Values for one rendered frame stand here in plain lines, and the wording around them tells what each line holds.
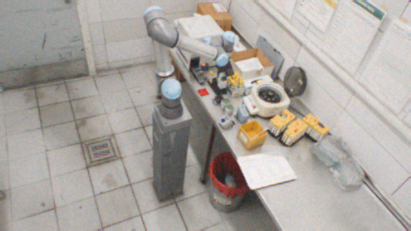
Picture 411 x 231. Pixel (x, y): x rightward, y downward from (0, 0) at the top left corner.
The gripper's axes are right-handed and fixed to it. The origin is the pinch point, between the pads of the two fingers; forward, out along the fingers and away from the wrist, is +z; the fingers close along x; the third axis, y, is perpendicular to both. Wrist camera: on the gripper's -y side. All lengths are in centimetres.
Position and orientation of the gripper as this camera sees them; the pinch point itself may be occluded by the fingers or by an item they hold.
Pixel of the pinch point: (222, 81)
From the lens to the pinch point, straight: 218.7
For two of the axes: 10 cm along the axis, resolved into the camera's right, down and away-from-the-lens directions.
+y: -4.2, -6.9, 5.9
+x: -9.0, 2.4, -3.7
